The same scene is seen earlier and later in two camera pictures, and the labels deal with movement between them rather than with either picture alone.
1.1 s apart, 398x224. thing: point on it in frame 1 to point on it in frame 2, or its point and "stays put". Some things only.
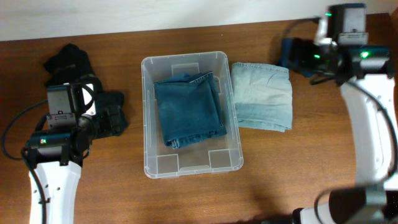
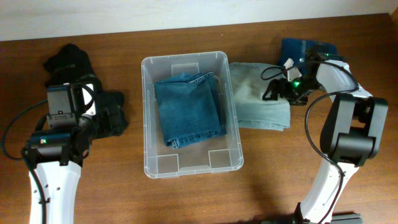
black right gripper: x=304 y=47 to x=289 y=88
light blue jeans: x=263 y=96 stays put
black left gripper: x=110 y=127 stays put
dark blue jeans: x=190 y=107 stays put
